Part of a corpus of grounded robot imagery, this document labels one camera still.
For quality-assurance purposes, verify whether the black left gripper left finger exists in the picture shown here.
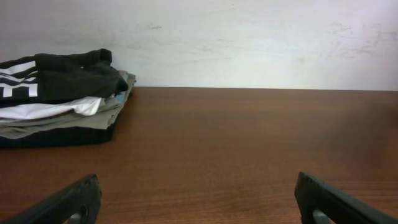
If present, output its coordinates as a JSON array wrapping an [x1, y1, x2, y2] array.
[[2, 174, 102, 224]]

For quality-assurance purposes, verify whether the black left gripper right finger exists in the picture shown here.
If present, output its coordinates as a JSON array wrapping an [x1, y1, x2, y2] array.
[[294, 172, 397, 224]]

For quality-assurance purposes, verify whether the black bottom folded garment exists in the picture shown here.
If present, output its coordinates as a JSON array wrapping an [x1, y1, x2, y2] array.
[[1, 121, 117, 149]]

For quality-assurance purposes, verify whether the white folded garment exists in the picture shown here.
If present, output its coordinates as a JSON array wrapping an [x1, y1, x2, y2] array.
[[1, 96, 104, 120]]

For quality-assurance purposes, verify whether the olive grey folded garment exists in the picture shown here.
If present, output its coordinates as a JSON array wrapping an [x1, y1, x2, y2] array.
[[1, 71, 136, 139]]

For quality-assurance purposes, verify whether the light blue folded garment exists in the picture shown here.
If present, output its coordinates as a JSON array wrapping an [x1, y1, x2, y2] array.
[[116, 73, 128, 103]]

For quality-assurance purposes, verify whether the black shirt white lettering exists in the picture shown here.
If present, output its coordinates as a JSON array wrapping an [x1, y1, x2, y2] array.
[[1, 49, 128, 108]]

